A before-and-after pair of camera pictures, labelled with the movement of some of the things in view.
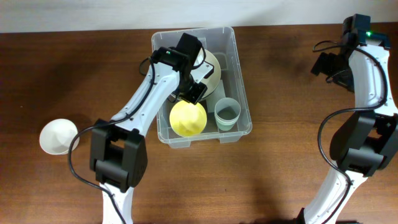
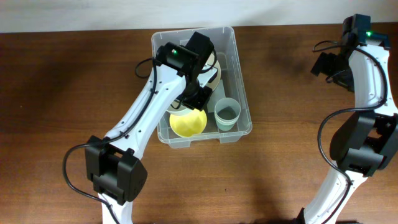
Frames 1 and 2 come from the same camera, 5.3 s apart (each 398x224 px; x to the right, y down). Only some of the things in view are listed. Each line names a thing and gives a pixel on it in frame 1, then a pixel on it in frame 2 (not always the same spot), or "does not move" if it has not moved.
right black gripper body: (334, 66) does not move
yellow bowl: (188, 119) does not move
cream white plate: (213, 82) does not move
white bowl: (56, 135) to (176, 107)
